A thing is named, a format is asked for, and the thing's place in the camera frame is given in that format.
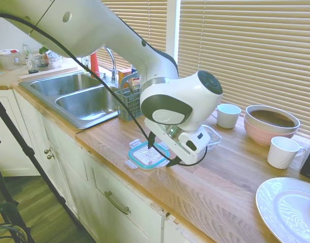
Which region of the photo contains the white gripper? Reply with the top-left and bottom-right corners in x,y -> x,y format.
144,118 -> 199,168

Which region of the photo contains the clear lid with teal seal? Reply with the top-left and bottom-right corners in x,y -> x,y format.
124,139 -> 170,171

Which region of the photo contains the clear plastic food container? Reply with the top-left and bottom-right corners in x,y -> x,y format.
202,125 -> 223,152

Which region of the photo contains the clear plastic food package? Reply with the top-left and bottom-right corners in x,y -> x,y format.
34,52 -> 63,69

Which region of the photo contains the clear tub with white lid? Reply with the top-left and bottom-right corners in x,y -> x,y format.
0,49 -> 21,71

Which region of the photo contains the grey plastic cutlery basket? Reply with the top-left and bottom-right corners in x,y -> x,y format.
115,73 -> 143,122

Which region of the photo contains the white ceramic mug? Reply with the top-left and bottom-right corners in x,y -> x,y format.
267,136 -> 307,170
215,103 -> 242,129

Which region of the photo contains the orange cardboard box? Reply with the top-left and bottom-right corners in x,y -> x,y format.
118,69 -> 132,89

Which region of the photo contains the white kitchen cabinet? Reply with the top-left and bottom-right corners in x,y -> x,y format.
0,86 -> 196,243

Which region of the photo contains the chrome kitchen faucet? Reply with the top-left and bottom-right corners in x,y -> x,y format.
103,47 -> 119,84

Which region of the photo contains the stainless steel double sink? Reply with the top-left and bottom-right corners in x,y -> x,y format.
18,72 -> 122,130

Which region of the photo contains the pink ceramic bowl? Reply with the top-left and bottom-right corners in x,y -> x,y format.
244,115 -> 301,146

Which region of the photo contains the red spray bottle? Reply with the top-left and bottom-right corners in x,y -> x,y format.
90,52 -> 101,78

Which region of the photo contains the grey bowl with brown inside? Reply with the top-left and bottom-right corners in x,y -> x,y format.
245,105 -> 301,135

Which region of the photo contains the clear hand soap bottle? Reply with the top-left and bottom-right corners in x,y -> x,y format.
81,57 -> 91,73

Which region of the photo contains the white dinner plate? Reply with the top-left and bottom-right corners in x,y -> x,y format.
255,177 -> 310,243

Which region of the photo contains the light wooden board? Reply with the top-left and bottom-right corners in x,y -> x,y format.
18,66 -> 78,79

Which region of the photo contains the dark sauce glass bottle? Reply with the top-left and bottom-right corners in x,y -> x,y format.
27,53 -> 39,74

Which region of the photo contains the clear plastic bottle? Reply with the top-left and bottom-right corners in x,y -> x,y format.
21,43 -> 31,64

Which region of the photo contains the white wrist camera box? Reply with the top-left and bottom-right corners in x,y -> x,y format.
178,126 -> 211,154

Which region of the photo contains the brushed metal drawer handle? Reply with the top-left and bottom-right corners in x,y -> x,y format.
104,191 -> 131,215

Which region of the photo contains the black camera tripod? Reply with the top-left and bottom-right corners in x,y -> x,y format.
0,91 -> 82,243

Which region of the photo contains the dark green tube frame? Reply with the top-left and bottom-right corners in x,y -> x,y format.
0,201 -> 26,243

